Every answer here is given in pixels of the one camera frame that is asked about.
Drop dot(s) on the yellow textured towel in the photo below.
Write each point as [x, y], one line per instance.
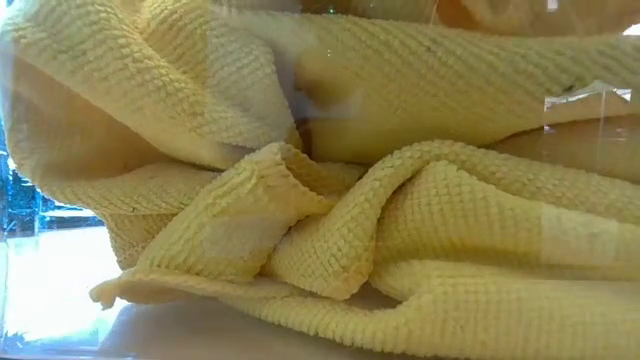
[50, 285]

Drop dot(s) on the yellow microfiber towel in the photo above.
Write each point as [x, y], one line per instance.
[450, 240]
[450, 85]
[125, 75]

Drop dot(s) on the orange microfiber towel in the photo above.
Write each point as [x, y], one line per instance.
[525, 15]

